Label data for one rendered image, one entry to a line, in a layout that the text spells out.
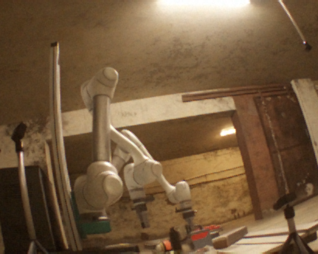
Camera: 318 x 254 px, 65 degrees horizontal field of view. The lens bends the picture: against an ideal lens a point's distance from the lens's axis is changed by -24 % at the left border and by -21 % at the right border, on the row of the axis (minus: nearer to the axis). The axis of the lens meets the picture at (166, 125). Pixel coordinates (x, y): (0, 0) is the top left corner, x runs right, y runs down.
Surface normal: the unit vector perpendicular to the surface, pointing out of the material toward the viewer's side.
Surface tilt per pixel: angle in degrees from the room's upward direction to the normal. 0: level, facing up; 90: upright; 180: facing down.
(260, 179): 90
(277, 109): 90
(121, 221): 90
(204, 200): 90
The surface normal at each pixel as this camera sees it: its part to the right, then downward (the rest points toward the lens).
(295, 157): 0.14, -0.36
